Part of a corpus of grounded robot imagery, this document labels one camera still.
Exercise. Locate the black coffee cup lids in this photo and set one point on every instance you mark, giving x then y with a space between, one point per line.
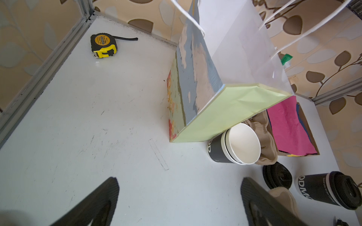
277 175

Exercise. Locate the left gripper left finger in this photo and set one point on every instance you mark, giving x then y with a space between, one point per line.
97 209

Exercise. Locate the pink cup with straws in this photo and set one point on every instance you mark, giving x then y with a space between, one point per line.
285 60

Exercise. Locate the stacked pulp carriers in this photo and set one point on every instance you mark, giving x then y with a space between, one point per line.
260 124

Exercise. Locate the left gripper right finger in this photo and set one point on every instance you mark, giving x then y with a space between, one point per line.
264 210

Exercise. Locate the brown pulp cup carrier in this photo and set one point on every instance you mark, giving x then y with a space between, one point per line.
285 198

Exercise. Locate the yellow black tape measure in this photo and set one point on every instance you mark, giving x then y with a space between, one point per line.
104 45

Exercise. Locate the black paper cups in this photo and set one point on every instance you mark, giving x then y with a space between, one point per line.
238 145

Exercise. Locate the cardboard tray with napkins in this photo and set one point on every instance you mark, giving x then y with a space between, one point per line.
291 131

